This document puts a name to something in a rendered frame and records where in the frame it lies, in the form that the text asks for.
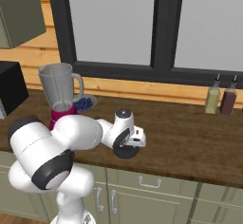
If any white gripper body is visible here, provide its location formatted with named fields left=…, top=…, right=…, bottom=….
left=126, top=138, right=148, bottom=149

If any clear blender with magenta base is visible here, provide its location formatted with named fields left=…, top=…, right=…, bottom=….
left=37, top=62, right=85, bottom=131

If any green cupboard door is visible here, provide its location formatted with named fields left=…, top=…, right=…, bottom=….
left=0, top=151, right=59, bottom=221
left=74, top=162, right=108, bottom=224
left=107, top=184, right=192, bottom=224
left=189, top=199, right=243, bottom=224

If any green drawer front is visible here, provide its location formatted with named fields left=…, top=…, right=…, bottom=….
left=196, top=182, right=243, bottom=209
left=106, top=167, right=199, bottom=198

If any grey bowl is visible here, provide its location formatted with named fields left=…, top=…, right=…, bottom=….
left=72, top=94, right=99, bottom=113

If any yellow oil bottle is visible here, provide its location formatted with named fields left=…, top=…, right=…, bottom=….
left=204, top=73, right=222, bottom=115

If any dark red sauce bottle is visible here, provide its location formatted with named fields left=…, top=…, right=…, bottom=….
left=219, top=74, right=238, bottom=116

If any dark framed window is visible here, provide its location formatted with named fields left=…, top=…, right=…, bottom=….
left=47, top=0, right=243, bottom=90

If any black microwave oven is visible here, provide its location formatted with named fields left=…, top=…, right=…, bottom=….
left=0, top=61, right=30, bottom=120

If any silver drawer handle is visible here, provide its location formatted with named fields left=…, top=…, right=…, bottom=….
left=138, top=176, right=162, bottom=190

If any silver door handle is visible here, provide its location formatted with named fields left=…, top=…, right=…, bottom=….
left=96, top=186, right=105, bottom=215
left=110, top=189, right=119, bottom=216

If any olive green wall cupboard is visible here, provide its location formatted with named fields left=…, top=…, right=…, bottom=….
left=0, top=0, right=47, bottom=50

